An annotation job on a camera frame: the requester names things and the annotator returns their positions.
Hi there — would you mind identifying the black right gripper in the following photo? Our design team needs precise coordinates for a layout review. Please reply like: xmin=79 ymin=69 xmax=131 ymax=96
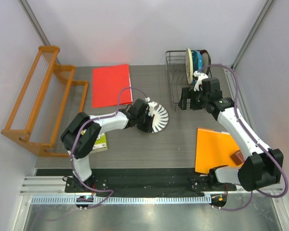
xmin=178 ymin=87 xmax=209 ymax=110

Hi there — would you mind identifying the white blue striped plate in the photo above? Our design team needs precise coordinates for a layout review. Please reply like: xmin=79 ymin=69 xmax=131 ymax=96
xmin=145 ymin=103 xmax=169 ymax=133

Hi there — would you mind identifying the blue polka dot plate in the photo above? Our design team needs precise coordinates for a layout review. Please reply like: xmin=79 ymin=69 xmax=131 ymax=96
xmin=192 ymin=50 xmax=203 ymax=72

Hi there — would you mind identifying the dark red rimmed plate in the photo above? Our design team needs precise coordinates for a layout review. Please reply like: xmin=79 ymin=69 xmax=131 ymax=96
xmin=200 ymin=50 xmax=211 ymax=75

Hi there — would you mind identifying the cream plate with twig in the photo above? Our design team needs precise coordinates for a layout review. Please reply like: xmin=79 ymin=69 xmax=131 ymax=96
xmin=185 ymin=48 xmax=194 ymax=84

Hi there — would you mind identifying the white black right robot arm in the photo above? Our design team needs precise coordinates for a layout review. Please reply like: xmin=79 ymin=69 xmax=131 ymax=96
xmin=178 ymin=77 xmax=284 ymax=192

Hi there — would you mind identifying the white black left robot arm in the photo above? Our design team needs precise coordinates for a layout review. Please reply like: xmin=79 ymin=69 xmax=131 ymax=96
xmin=60 ymin=99 xmax=158 ymax=192

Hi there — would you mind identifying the orange wooden rack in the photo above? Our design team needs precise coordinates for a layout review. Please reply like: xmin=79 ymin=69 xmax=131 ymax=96
xmin=1 ymin=46 xmax=89 ymax=158

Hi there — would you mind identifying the green booklet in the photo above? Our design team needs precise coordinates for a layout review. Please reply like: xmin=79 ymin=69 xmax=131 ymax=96
xmin=90 ymin=133 xmax=108 ymax=154

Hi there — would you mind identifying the red folder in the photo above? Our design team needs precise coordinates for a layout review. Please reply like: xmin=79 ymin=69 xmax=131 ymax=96
xmin=92 ymin=64 xmax=132 ymax=108

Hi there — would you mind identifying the orange folder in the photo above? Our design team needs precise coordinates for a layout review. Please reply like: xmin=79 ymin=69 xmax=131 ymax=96
xmin=195 ymin=128 xmax=242 ymax=174

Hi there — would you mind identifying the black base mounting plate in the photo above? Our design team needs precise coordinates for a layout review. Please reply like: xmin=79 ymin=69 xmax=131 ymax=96
xmin=64 ymin=168 xmax=236 ymax=197

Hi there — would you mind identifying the small brown block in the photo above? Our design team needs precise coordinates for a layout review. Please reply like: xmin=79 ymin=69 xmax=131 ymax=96
xmin=230 ymin=150 xmax=245 ymax=166

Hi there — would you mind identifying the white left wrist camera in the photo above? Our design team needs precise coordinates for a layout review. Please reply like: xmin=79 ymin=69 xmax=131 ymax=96
xmin=145 ymin=97 xmax=158 ymax=117

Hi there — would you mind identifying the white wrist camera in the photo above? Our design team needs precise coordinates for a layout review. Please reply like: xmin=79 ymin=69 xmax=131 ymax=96
xmin=145 ymin=97 xmax=158 ymax=117
xmin=193 ymin=71 xmax=209 ymax=91

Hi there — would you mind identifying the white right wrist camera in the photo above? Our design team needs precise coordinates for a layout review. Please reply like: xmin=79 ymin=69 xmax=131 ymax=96
xmin=193 ymin=71 xmax=209 ymax=91

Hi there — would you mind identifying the black wire dish rack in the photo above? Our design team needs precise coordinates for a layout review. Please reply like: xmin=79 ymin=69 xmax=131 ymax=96
xmin=165 ymin=50 xmax=218 ymax=113

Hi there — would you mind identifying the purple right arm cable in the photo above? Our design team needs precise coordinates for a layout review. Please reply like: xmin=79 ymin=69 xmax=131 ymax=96
xmin=196 ymin=63 xmax=289 ymax=212

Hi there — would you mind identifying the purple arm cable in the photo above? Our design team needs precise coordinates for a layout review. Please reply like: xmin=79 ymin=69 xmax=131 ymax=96
xmin=196 ymin=63 xmax=289 ymax=212
xmin=69 ymin=87 xmax=150 ymax=209

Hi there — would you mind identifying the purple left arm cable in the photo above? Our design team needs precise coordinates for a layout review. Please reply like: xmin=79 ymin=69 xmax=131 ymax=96
xmin=69 ymin=87 xmax=150 ymax=209

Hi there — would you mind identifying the white slotted cable duct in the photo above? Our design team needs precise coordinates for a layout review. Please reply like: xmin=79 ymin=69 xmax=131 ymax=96
xmin=31 ymin=194 xmax=211 ymax=205

